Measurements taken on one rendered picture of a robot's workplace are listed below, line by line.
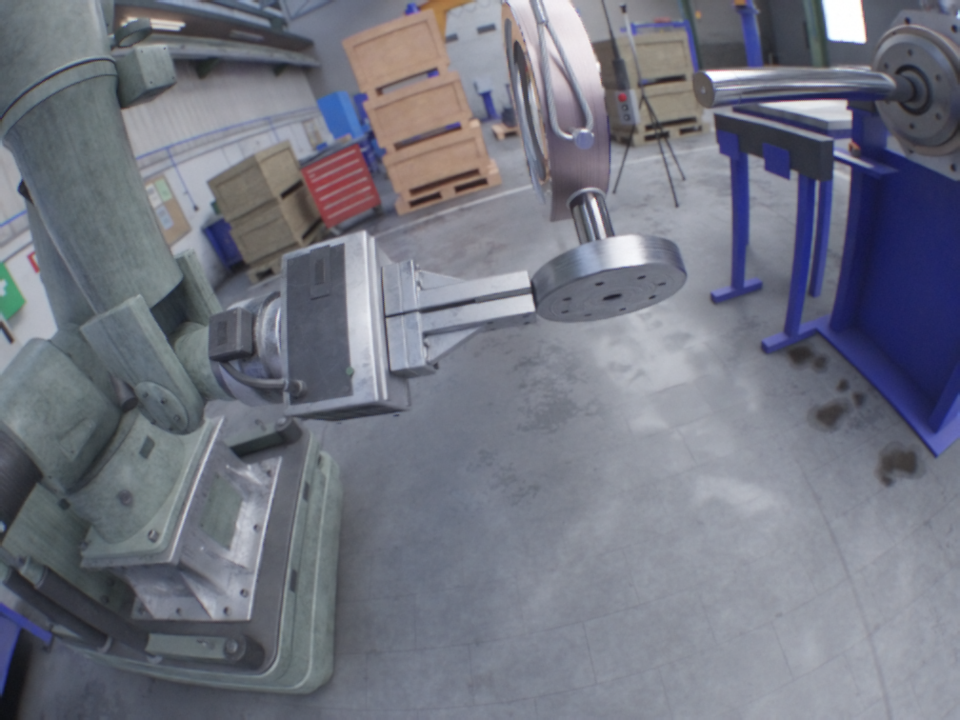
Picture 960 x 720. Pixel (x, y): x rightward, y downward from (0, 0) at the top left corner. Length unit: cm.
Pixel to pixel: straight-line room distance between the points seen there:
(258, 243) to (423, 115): 228
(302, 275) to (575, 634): 105
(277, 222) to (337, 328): 433
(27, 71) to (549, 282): 72
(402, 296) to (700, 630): 106
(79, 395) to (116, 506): 33
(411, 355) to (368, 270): 12
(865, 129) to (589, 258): 142
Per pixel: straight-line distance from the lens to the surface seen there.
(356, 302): 51
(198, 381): 67
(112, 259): 64
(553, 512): 136
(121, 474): 119
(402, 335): 52
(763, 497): 141
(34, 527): 167
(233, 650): 114
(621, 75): 157
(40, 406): 102
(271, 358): 56
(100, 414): 108
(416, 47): 474
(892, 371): 197
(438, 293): 52
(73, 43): 67
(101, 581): 178
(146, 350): 64
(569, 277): 46
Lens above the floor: 117
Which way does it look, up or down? 36 degrees down
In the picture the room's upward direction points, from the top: 21 degrees counter-clockwise
